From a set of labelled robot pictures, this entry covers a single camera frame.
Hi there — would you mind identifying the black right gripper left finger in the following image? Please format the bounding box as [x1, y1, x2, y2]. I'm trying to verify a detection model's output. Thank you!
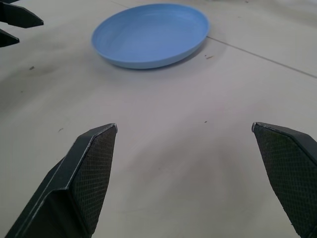
[4, 122, 118, 238]

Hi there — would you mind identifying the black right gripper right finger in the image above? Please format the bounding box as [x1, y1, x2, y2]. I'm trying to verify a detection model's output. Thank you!
[251, 121, 317, 238]

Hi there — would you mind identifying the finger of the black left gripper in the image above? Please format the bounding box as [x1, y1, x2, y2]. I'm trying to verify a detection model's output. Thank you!
[0, 0, 45, 27]
[0, 28, 20, 49]

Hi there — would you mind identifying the blue round plate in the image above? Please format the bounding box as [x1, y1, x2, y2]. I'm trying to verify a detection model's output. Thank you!
[91, 0, 211, 70]

